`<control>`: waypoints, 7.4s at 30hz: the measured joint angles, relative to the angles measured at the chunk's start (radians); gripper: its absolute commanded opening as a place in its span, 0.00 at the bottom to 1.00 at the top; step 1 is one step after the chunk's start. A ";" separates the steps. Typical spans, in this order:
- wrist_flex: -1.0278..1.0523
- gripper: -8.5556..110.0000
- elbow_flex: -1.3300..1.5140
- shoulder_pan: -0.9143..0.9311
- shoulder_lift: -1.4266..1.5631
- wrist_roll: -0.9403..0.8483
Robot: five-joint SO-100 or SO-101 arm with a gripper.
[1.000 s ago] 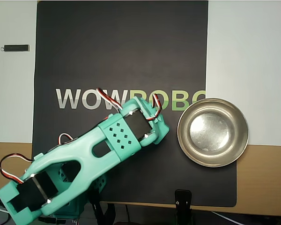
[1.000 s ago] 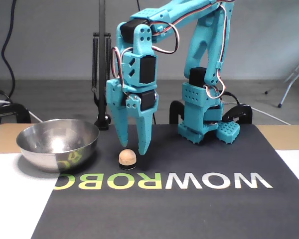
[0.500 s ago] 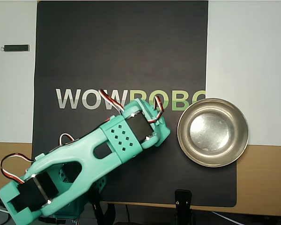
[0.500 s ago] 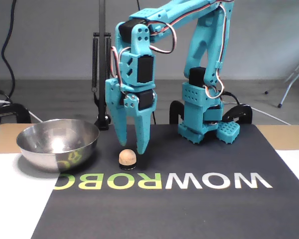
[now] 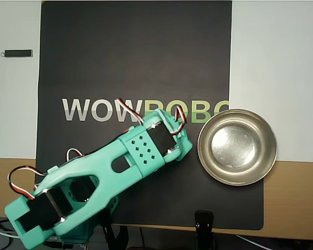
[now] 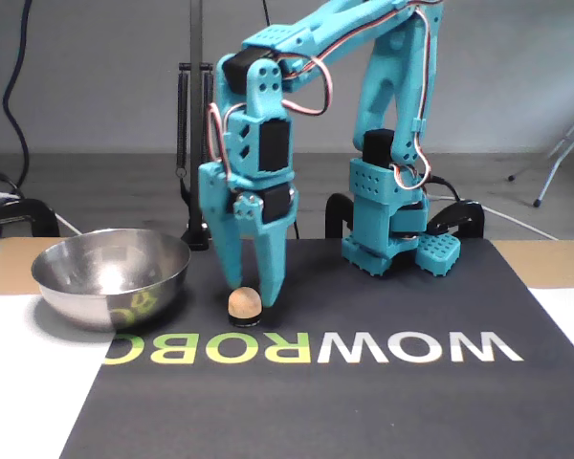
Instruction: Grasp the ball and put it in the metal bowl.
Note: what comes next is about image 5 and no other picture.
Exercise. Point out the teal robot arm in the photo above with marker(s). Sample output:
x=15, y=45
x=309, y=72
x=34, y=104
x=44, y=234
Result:
x=94, y=166

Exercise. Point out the metal bowl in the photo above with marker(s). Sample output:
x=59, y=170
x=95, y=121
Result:
x=237, y=148

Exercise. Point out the black mat with WOWROBO print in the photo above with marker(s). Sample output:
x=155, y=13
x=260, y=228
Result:
x=133, y=52

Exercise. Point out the black table clamp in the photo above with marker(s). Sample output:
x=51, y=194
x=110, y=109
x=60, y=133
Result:
x=107, y=234

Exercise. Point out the white paper sheet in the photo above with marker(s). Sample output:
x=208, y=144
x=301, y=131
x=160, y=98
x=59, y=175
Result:
x=276, y=52

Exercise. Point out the black USB stick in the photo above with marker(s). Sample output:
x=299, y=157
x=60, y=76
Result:
x=18, y=53

